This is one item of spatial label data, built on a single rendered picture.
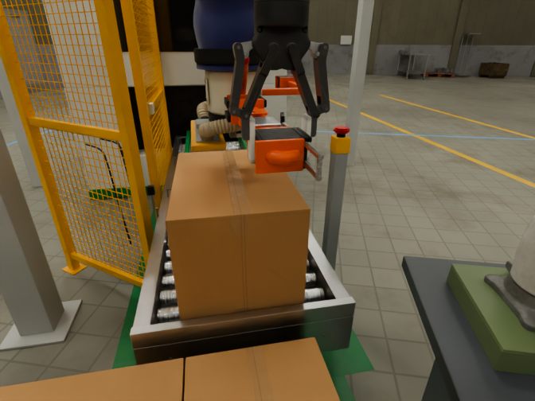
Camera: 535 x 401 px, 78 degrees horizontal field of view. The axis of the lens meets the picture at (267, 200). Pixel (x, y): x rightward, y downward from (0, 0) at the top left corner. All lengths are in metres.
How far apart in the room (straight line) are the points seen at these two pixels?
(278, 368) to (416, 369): 0.95
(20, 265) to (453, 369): 1.74
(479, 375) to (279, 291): 0.54
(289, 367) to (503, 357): 0.52
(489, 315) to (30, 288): 1.84
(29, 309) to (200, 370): 1.21
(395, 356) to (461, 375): 1.02
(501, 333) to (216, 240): 0.70
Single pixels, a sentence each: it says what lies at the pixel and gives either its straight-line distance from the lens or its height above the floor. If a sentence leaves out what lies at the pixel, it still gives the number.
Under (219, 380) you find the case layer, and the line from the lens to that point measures 1.02.
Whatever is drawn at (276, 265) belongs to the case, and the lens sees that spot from 1.01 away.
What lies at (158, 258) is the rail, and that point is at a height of 0.59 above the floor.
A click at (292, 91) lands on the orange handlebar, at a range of 1.18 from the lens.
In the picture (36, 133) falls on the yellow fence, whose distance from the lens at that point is 2.23.
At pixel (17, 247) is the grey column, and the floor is 0.54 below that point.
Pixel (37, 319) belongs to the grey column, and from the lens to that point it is 2.11.
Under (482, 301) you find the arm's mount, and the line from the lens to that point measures 0.97.
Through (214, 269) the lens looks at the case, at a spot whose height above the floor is 0.77.
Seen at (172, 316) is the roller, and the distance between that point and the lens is 1.22.
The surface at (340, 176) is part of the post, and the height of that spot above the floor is 0.82.
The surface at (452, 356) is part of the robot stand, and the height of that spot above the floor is 0.75.
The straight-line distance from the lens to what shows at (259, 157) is 0.48.
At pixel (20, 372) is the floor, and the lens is 2.05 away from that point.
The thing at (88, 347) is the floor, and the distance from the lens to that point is 2.00.
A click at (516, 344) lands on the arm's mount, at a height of 0.81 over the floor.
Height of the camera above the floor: 1.37
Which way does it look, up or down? 26 degrees down
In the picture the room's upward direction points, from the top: straight up
